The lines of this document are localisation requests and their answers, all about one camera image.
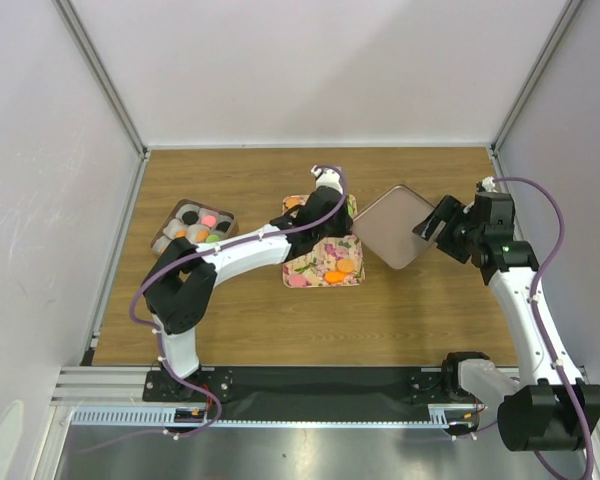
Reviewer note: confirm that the black sandwich cookie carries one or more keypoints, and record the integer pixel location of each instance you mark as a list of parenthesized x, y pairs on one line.
[(223, 226), (190, 218)]

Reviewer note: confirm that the white paper cupcake liner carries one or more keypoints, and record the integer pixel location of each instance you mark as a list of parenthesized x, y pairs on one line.
[(173, 228), (192, 232)]

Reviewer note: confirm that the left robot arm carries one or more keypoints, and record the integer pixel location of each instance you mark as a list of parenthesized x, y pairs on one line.
[(180, 285)]

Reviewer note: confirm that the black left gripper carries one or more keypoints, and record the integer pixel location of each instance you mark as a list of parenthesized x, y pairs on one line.
[(344, 224)]

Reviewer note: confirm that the grey slotted cable duct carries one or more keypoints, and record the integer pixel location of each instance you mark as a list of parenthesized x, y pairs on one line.
[(463, 418)]

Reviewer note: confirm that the pink tin lid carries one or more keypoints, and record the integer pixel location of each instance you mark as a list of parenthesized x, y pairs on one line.
[(386, 226)]

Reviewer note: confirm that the pink oval cookie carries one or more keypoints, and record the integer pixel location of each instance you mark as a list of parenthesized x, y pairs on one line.
[(209, 221)]

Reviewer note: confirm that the orange leaf cookie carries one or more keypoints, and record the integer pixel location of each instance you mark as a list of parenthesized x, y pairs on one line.
[(334, 277), (291, 202)]

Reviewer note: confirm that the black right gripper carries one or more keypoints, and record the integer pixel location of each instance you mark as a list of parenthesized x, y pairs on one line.
[(449, 210)]

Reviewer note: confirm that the gold cookie tin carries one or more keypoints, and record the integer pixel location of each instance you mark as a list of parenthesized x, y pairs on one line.
[(159, 243)]

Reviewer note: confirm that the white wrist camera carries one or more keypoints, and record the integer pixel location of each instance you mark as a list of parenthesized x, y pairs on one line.
[(327, 177), (487, 185)]

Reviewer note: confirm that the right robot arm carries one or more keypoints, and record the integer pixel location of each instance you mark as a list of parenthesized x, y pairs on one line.
[(550, 407)]

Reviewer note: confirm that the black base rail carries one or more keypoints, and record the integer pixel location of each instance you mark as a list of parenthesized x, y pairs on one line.
[(339, 391)]

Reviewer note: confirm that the floral serving tray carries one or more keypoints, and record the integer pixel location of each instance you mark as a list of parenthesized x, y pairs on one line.
[(323, 258)]

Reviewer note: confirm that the tan round sandwich cookie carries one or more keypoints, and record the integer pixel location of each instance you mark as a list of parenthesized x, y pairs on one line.
[(345, 265)]

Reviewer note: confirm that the pink round cookie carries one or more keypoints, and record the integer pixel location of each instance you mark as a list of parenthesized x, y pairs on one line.
[(297, 281)]

